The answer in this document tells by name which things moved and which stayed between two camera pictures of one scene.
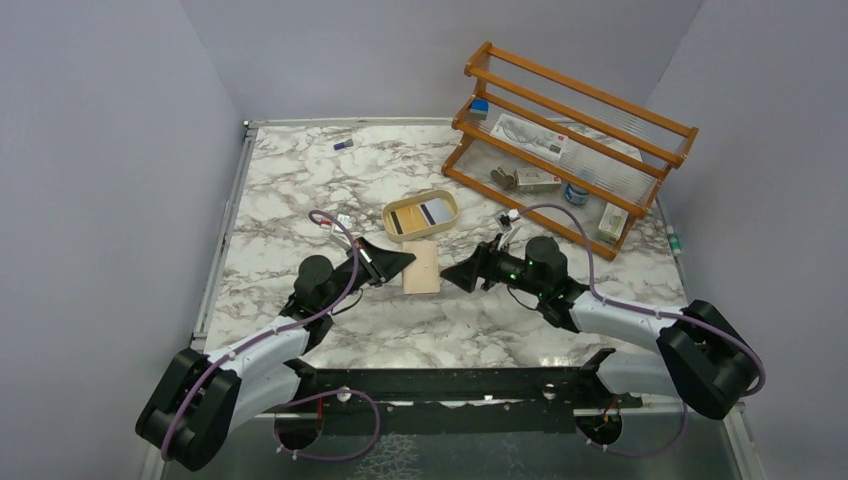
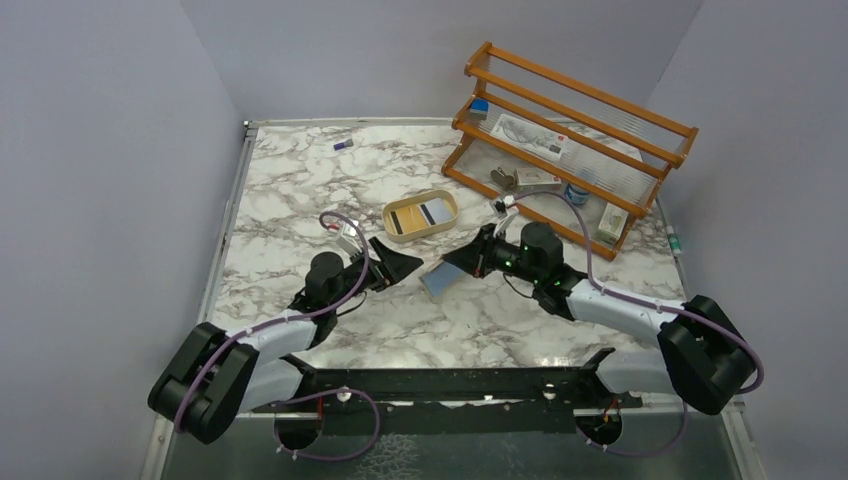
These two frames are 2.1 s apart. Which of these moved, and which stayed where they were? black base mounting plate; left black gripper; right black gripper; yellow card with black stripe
Moved: right black gripper
Stayed: yellow card with black stripe; left black gripper; black base mounting plate
